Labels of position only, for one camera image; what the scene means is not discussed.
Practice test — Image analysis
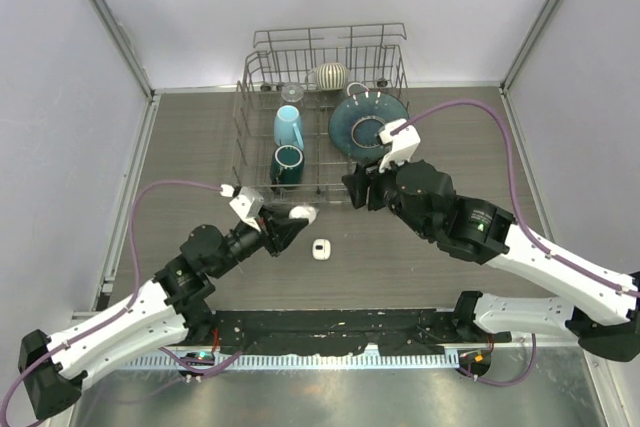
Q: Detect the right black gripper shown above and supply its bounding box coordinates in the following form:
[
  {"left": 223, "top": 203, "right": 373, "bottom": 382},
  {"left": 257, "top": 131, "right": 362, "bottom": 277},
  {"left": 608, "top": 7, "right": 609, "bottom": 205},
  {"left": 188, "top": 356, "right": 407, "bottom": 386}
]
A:
[{"left": 342, "top": 147, "right": 433, "bottom": 240}]

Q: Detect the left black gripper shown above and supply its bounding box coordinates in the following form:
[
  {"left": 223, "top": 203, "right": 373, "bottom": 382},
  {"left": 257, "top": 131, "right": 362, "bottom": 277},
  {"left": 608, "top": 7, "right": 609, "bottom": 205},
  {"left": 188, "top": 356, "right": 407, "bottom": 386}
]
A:
[{"left": 211, "top": 205, "right": 307, "bottom": 279}]

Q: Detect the white earbud charging case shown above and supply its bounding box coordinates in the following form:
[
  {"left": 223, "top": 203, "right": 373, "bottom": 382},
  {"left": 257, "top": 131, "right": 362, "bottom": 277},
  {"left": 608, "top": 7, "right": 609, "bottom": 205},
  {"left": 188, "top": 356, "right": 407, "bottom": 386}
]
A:
[{"left": 312, "top": 239, "right": 332, "bottom": 261}]

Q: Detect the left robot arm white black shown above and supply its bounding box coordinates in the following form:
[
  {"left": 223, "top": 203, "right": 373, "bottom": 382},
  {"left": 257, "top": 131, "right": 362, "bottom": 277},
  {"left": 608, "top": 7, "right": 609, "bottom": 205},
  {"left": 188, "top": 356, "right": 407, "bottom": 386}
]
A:
[{"left": 18, "top": 205, "right": 318, "bottom": 422}]

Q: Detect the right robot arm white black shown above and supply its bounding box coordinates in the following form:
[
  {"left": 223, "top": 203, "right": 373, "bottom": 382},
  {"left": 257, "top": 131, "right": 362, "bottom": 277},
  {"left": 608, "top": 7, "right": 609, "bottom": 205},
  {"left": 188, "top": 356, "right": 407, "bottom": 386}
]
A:
[{"left": 342, "top": 161, "right": 639, "bottom": 362}]

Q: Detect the large blue ceramic plate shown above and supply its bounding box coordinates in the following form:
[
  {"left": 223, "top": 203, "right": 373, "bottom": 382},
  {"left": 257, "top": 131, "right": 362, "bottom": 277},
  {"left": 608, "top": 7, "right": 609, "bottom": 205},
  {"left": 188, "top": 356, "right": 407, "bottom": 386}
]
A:
[{"left": 329, "top": 91, "right": 409, "bottom": 162}]

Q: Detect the dark green mug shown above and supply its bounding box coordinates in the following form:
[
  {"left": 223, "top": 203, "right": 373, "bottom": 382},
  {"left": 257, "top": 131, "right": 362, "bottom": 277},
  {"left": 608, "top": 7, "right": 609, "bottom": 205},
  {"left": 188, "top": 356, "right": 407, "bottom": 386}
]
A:
[{"left": 270, "top": 145, "right": 305, "bottom": 191}]

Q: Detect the white rimmed cup behind plate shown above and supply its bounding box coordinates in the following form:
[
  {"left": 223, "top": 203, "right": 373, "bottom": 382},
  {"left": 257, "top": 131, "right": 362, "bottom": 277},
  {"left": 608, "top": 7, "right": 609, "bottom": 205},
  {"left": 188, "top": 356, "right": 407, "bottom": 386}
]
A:
[{"left": 345, "top": 82, "right": 370, "bottom": 97}]

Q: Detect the light blue mug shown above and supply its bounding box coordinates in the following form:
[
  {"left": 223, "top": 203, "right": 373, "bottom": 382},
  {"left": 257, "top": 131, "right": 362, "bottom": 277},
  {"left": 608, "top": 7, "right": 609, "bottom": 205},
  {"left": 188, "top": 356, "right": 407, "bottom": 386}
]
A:
[{"left": 273, "top": 105, "right": 304, "bottom": 151}]

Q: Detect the striped beige ceramic jar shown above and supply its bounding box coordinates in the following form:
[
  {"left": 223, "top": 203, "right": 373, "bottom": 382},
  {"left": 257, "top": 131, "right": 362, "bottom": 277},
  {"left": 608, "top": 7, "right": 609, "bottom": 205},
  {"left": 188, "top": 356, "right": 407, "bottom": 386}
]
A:
[{"left": 305, "top": 62, "right": 349, "bottom": 91}]

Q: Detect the small clear glass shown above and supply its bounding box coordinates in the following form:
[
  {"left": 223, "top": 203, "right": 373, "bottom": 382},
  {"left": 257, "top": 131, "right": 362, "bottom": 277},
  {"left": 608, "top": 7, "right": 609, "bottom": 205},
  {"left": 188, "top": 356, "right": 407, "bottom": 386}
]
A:
[{"left": 280, "top": 82, "right": 305, "bottom": 104}]

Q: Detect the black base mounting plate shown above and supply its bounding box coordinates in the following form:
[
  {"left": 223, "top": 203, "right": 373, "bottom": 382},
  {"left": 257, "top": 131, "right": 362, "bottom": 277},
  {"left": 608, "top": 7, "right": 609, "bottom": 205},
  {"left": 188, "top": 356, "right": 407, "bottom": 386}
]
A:
[{"left": 184, "top": 308, "right": 512, "bottom": 357}]

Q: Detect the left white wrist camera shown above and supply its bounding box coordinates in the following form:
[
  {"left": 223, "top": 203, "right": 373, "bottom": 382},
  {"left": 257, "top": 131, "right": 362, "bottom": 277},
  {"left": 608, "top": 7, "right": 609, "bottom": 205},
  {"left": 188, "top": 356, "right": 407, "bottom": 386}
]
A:
[{"left": 220, "top": 184, "right": 264, "bottom": 231}]

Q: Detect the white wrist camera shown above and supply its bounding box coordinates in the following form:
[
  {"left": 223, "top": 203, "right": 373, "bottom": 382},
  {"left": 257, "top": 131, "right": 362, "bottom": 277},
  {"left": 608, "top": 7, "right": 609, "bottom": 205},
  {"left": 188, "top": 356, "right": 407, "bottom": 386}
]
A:
[
  {"left": 220, "top": 184, "right": 264, "bottom": 231},
  {"left": 378, "top": 119, "right": 421, "bottom": 173}
]

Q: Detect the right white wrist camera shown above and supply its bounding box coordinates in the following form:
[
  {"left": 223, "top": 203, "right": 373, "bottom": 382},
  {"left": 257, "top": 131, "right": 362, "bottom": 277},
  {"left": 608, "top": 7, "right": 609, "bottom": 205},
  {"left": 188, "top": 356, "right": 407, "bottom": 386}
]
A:
[{"left": 378, "top": 119, "right": 421, "bottom": 173}]

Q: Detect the grey wire dish rack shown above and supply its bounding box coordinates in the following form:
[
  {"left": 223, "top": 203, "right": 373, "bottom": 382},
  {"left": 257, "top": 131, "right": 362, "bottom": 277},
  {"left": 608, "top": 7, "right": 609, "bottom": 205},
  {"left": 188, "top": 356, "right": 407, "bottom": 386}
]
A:
[{"left": 231, "top": 22, "right": 408, "bottom": 204}]

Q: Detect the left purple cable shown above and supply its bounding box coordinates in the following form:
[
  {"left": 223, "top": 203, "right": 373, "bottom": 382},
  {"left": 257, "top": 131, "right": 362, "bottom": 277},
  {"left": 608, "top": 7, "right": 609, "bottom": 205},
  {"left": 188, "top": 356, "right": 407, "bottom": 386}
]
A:
[{"left": 0, "top": 180, "right": 246, "bottom": 421}]

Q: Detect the white slotted cable duct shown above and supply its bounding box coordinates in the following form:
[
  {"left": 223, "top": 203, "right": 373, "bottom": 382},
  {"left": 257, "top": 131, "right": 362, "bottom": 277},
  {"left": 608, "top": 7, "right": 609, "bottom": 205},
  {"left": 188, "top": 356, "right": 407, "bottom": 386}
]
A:
[{"left": 121, "top": 346, "right": 459, "bottom": 371}]

